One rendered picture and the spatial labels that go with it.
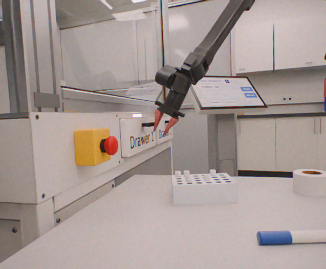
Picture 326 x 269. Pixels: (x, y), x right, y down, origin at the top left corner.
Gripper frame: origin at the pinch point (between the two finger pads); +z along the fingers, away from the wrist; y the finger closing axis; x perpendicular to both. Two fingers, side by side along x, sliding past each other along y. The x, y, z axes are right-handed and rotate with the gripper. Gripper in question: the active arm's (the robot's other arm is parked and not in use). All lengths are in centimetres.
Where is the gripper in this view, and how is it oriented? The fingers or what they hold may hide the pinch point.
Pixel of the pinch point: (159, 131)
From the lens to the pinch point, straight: 84.4
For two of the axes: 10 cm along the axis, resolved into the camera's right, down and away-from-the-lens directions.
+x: -2.0, 0.7, -9.8
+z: -4.3, 8.9, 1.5
